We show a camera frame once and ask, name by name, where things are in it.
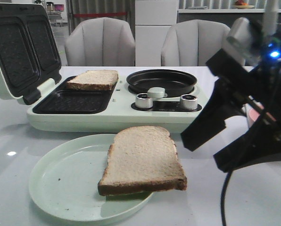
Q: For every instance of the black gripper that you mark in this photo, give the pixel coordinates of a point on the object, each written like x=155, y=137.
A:
x=234, y=88

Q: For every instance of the bread slice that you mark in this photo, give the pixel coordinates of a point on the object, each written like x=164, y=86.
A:
x=142, y=159
x=94, y=80

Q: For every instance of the mint green sandwich maker lid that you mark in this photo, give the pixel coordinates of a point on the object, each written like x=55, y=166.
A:
x=28, y=53

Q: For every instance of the mint green breakfast maker base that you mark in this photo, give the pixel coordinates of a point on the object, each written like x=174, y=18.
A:
x=68, y=110

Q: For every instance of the pink bowl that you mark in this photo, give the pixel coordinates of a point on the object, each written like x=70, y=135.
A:
x=252, y=115

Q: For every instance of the right silver control knob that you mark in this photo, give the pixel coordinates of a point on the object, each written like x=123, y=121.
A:
x=188, y=102

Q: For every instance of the silver control knob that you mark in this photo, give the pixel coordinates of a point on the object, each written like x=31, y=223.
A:
x=188, y=102
x=143, y=101

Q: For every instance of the black round frying pan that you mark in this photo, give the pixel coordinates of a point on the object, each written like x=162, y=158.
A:
x=175, y=83

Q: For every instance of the right grey upholstered chair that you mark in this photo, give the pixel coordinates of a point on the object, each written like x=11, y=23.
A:
x=193, y=42

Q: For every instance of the grey upholstered chair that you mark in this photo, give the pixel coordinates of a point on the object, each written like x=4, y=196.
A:
x=101, y=42
x=193, y=42

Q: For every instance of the left silver control knob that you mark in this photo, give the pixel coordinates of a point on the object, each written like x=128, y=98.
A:
x=143, y=101

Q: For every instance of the grey kitchen counter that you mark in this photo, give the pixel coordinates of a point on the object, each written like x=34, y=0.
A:
x=225, y=16

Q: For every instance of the fruit plate on counter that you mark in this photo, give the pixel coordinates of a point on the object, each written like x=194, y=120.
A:
x=241, y=4

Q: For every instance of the white cabinet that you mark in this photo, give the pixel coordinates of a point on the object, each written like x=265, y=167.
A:
x=153, y=18

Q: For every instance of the left grey upholstered chair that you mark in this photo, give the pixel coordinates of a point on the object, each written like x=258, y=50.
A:
x=101, y=42

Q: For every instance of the mint green round plate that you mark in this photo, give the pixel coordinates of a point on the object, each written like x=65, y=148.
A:
x=64, y=184

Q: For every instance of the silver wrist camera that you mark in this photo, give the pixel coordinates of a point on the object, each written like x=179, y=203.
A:
x=243, y=40

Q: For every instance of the mint green pan handle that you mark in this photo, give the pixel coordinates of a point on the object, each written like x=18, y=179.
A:
x=156, y=92

